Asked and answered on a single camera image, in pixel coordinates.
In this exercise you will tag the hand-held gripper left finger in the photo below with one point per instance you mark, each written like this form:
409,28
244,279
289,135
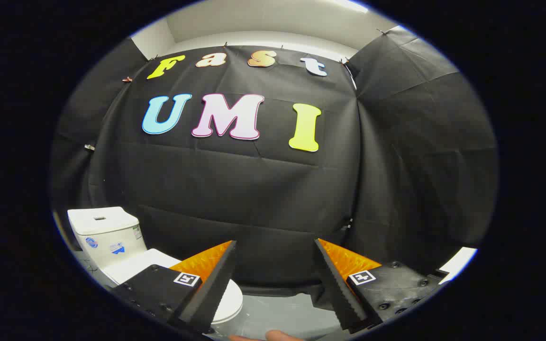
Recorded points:
216,289

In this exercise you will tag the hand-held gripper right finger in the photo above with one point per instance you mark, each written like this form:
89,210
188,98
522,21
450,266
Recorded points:
337,289

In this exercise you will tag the white toilet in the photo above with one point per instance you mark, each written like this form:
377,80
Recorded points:
107,232

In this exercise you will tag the black backdrop cloth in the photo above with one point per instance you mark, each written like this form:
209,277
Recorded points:
254,189

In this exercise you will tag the silver cloth clip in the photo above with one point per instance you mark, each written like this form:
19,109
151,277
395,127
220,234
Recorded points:
89,147

